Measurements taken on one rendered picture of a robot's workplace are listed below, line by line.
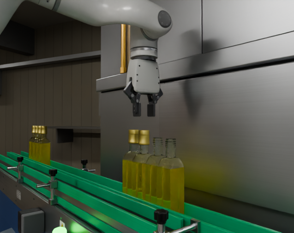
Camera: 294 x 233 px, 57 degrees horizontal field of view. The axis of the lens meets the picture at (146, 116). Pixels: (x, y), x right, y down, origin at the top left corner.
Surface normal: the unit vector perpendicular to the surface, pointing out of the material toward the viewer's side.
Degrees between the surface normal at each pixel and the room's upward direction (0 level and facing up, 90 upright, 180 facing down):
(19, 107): 90
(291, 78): 90
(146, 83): 95
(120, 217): 90
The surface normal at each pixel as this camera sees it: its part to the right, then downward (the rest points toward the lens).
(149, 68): 0.65, -0.01
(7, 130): -0.45, -0.02
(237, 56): -0.77, -0.01
